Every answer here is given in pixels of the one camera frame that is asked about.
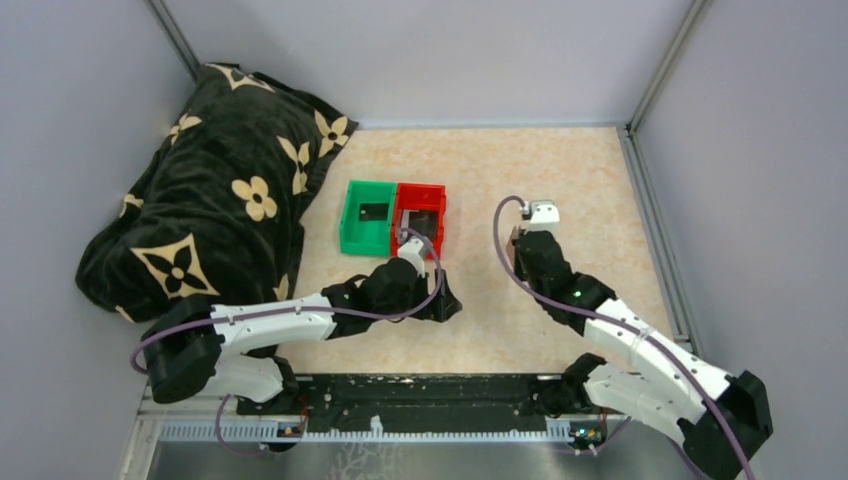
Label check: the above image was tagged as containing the red plastic bin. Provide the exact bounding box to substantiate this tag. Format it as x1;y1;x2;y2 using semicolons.
389;182;447;256

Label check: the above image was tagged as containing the green plastic bin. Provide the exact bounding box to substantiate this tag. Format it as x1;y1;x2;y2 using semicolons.
339;180;397;257

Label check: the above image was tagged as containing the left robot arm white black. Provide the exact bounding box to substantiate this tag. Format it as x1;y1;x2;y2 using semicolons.
134;258;463;414

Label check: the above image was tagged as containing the black card in red bin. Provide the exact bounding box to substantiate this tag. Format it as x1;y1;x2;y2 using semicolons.
406;211;439;243

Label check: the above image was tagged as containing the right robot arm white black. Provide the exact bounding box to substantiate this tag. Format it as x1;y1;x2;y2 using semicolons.
508;227;774;479

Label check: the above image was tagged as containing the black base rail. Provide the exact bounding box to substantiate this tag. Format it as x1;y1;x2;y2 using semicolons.
236;373;610;418

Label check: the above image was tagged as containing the black card in green bin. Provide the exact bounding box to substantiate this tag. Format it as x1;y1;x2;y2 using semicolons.
359;203;390;222

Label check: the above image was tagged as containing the brown leather card holder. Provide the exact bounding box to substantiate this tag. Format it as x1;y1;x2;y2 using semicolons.
505;226;521;269

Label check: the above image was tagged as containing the aluminium frame rail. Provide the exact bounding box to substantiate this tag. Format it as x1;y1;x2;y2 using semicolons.
617;125;698;353

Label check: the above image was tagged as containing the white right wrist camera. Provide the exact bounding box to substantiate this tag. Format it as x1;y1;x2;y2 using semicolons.
521;200;560;232

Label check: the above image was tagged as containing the black floral blanket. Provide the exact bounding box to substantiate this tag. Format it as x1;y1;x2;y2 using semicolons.
75;63;358;323

